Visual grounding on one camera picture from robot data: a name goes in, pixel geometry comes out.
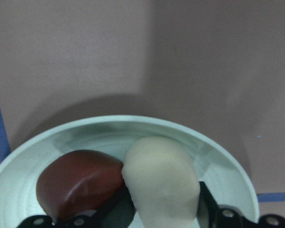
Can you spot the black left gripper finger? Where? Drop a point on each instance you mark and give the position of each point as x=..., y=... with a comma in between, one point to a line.
x=207, y=212

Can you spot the pale green plate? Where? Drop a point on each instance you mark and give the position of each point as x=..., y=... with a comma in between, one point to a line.
x=223, y=175

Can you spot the white bun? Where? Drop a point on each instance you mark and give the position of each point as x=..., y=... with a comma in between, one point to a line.
x=163, y=184

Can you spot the brown bun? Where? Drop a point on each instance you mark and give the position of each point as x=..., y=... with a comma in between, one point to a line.
x=78, y=181

